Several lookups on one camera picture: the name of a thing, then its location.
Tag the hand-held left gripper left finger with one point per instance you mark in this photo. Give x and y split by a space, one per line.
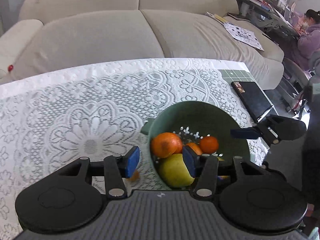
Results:
131 161

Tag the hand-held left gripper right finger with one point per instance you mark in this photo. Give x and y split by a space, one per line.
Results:
188 161

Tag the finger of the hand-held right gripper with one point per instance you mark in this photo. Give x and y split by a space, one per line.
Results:
243 133

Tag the orange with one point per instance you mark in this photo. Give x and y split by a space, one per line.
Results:
166 145
208 144
195 148

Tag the green apple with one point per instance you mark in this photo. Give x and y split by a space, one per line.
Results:
172 172

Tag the green colander bowl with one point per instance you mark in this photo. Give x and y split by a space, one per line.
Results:
200 117

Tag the black silver pen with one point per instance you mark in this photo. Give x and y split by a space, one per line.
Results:
265 112

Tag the black notebook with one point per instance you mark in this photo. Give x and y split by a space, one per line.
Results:
252 97

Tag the grey chair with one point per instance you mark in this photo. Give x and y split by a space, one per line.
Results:
295 80

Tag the white lace tablecloth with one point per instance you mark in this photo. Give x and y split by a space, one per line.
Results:
75 105

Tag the printed white paper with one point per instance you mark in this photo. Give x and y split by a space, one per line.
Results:
243 36

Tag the dark book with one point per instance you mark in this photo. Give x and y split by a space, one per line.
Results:
236 15

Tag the yellow white booklets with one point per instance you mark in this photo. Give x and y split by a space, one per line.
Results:
216 18

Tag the cluttered white desk shelf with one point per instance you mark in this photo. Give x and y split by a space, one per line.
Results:
267 2

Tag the beige sofa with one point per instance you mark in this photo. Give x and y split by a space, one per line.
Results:
100 35

